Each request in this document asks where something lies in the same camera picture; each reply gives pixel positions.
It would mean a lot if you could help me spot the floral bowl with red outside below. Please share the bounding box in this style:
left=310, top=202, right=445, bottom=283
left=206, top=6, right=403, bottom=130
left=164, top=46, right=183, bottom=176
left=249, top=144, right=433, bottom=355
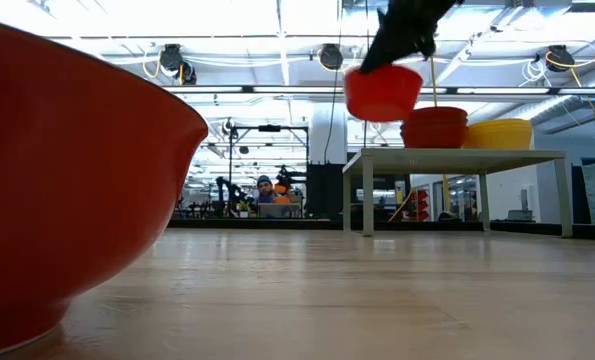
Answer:
left=400, top=114, right=470, bottom=132
left=400, top=122, right=469, bottom=150
left=405, top=105, right=469, bottom=121
left=0, top=14, right=211, bottom=359

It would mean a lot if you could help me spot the person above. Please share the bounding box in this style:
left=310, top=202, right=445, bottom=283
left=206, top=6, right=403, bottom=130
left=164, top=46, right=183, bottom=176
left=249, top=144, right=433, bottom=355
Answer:
left=254, top=174, right=278, bottom=205

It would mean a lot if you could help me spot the red storage rack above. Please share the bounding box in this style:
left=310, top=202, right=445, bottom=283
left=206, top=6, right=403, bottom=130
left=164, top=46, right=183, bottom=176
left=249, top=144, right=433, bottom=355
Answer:
left=409, top=188, right=431, bottom=222

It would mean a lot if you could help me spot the black background robot frame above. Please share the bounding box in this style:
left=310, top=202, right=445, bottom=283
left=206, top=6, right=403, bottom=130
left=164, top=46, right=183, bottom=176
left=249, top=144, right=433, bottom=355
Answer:
left=226, top=124, right=311, bottom=219

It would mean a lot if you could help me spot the black ceiling cable reel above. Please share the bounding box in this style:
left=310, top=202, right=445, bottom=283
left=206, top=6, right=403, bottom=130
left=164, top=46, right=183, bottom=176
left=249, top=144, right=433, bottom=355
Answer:
left=159, top=43, right=198, bottom=86
left=545, top=44, right=576, bottom=74
left=318, top=42, right=345, bottom=71

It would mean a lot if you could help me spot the black aluminium table frame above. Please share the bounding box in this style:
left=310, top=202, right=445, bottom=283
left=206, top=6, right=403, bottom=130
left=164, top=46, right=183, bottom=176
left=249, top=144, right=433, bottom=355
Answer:
left=166, top=218, right=595, bottom=241

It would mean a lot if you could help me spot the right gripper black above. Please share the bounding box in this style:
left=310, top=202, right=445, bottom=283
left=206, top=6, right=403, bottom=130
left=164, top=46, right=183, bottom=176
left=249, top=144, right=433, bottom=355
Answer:
left=359, top=0, right=466, bottom=75

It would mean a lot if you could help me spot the pale green perforated metal shelf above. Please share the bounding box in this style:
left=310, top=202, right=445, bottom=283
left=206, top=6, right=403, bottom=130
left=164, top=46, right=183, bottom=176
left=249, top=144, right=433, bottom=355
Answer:
left=341, top=147, right=574, bottom=239

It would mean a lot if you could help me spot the red plastic mini bowl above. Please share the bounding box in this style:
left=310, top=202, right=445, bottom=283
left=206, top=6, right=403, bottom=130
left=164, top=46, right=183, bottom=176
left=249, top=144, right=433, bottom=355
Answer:
left=343, top=63, right=424, bottom=124

